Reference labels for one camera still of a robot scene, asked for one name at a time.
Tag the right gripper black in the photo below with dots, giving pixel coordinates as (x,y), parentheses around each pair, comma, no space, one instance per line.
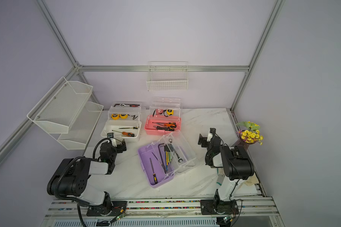
(202,140)

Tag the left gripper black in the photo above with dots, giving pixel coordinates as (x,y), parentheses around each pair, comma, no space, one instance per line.
(119,147)

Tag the purple toolbox clear lid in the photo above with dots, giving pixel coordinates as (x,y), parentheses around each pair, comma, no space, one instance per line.
(165,162)

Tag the pink toolbox clear lid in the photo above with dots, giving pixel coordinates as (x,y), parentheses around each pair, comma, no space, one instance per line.
(158,105)

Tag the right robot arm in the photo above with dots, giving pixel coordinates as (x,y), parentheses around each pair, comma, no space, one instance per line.
(237,167)

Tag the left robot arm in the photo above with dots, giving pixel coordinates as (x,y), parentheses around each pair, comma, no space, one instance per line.
(70,180)

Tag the yellow tape measure left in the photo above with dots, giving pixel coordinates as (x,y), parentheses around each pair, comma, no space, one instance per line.
(115,116)

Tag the white toolbox clear lid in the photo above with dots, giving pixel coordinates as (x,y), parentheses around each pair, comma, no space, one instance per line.
(131,124)

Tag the orange black pliers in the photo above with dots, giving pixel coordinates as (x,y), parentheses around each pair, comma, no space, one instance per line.
(172,125)

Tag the silver combination wrench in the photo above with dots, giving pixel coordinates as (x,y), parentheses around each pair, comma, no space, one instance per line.
(180,160)

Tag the black orange screwdriver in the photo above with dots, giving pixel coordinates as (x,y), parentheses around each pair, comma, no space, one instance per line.
(164,128)

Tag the yellow flowers in vase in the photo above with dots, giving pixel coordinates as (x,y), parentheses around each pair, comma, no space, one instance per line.
(249,135)

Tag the yellow tape measure pink box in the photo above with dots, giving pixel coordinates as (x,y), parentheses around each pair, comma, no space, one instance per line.
(168,112)

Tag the white two-tier mesh shelf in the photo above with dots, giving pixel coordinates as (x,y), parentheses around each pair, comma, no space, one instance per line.
(67,113)

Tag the white green work glove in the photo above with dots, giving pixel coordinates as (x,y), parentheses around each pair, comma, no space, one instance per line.
(252,180)

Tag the yellow black screwdriver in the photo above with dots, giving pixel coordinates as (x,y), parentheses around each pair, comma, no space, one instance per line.
(154,174)

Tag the orange handled screwdriver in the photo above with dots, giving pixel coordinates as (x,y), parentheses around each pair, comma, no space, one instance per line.
(128,134)

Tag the ratchet wrench red handle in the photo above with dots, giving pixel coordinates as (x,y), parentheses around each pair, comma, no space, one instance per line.
(126,105)

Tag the white wire wall basket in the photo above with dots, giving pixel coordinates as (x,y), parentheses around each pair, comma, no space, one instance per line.
(167,75)

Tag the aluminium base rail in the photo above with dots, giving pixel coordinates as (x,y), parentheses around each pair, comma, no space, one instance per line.
(248,211)

